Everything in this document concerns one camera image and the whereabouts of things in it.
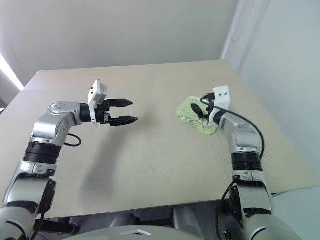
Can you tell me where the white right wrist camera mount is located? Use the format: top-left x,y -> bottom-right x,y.
208,85 -> 232,124

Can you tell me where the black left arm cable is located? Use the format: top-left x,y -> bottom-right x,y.
63,133 -> 83,148

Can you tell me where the silver robot torso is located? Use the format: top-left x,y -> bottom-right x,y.
62,224 -> 252,240

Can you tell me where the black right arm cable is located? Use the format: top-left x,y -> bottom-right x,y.
199,96 -> 266,240

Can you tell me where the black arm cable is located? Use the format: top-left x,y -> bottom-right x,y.
199,96 -> 266,240
63,133 -> 83,148

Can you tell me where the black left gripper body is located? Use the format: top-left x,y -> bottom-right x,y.
95,99 -> 118,127

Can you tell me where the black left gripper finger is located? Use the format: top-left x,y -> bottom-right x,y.
109,115 -> 139,128
108,98 -> 134,109

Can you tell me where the light green cloth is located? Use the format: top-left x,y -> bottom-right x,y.
174,95 -> 220,137

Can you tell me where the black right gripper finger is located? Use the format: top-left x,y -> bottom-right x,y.
190,102 -> 205,119

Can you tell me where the dark grey rounded housing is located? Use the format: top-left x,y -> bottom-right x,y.
108,212 -> 141,229

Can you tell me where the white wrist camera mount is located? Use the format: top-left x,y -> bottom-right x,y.
208,85 -> 232,124
87,79 -> 109,125

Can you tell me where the black bar with cable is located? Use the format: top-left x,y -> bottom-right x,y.
37,216 -> 81,234

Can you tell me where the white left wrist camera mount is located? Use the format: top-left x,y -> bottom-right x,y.
87,79 -> 109,125

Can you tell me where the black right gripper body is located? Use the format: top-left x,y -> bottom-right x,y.
203,92 -> 217,120

